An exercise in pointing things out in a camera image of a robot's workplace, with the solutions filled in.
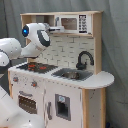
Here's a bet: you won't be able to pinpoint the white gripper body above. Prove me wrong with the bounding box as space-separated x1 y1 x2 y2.
49 26 64 32

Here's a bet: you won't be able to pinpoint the toy microwave with door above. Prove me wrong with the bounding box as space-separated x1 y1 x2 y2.
55 14 92 34

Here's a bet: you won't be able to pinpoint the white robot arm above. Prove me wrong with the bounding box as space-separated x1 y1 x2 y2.
0 23 63 128

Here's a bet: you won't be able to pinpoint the wooden toy kitchen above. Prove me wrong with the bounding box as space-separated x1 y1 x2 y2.
9 11 114 128

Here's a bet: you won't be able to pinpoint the black toy faucet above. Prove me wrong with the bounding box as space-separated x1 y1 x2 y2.
76 51 94 70

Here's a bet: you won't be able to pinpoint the black stovetop red burners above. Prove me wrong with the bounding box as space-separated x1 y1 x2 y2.
19 62 56 74

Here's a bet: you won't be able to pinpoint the grey toy sink basin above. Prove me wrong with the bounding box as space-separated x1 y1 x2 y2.
53 68 93 81

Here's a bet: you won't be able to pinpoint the right red stove knob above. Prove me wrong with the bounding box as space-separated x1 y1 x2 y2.
31 81 37 87

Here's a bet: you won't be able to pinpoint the red stove knob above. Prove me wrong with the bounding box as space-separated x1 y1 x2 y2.
31 81 37 87
13 77 19 82

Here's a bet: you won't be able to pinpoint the left red stove knob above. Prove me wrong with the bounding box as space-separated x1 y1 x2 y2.
13 77 19 82

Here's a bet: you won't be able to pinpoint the white fridge door with dispenser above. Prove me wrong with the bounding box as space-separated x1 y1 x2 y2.
44 87 84 128

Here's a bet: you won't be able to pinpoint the oven door with handle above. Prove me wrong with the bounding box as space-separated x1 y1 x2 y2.
18 91 37 114

